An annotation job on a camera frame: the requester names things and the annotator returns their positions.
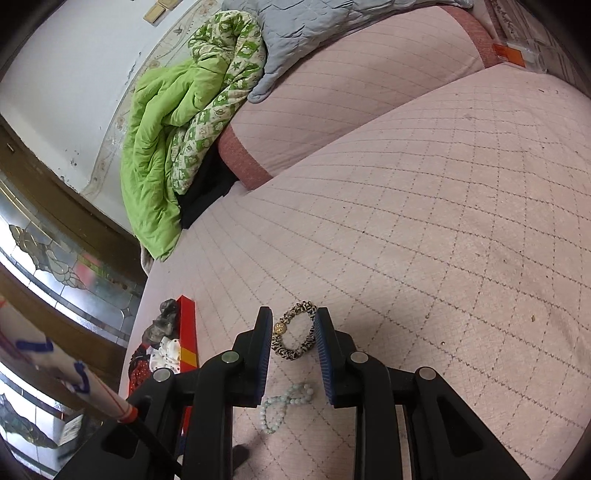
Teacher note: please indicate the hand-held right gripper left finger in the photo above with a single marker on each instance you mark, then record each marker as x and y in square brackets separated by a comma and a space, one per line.
[264, 350]

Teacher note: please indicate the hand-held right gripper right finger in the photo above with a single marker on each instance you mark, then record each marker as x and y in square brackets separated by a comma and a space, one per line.
[323, 355]

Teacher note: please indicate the leopard print scrunchie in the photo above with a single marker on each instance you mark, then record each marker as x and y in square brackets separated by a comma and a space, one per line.
[291, 354]

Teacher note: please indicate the red shallow box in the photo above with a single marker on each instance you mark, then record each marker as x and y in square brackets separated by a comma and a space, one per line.
[188, 323]

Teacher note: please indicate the white dotted scrunchie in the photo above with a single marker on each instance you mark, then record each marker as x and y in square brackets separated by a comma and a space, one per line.
[168, 350]

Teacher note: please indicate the grey scrunchie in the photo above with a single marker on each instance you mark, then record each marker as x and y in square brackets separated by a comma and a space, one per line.
[161, 323]

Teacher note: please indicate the red polka dot scrunchie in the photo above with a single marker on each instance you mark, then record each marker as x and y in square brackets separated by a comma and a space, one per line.
[138, 374]

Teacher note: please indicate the beige printed blanket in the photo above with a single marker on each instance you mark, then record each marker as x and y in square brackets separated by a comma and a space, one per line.
[147, 263]

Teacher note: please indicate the pink quilted bed cover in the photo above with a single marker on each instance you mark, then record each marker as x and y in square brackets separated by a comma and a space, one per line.
[415, 230]

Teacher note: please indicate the black cloth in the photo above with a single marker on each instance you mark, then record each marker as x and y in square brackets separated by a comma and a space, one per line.
[207, 184]

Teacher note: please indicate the white tube with blue marks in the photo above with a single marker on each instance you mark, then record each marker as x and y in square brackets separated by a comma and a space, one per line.
[46, 355]

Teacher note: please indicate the stained glass wooden door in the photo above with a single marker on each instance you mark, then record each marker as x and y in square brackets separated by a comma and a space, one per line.
[46, 258]

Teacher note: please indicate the green quilt with patterned lining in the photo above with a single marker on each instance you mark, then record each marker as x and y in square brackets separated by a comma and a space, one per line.
[152, 138]

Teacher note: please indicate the pink bolster with red band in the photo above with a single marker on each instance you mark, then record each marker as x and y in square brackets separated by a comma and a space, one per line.
[346, 92]

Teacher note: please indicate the clear bag with orange label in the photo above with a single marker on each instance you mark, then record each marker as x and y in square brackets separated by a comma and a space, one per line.
[510, 53]

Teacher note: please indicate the gold wall switch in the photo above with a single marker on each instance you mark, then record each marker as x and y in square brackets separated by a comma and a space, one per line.
[167, 3]
[154, 13]

